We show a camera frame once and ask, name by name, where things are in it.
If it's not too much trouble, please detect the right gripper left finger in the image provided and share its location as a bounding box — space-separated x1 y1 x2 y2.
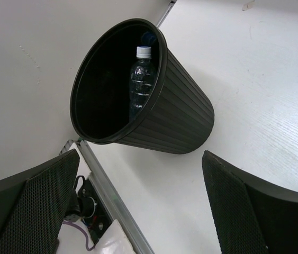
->
0 150 80 253

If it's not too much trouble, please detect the black plastic waste bin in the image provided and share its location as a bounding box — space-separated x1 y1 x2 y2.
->
70 19 214 154

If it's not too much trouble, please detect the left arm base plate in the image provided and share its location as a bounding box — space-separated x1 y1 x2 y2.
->
64 175 112 244

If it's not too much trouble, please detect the clear unlabelled plastic bottle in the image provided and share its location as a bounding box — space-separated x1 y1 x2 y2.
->
129 46 156 122

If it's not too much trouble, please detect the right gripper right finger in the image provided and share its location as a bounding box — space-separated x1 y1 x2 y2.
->
202 151 298 253

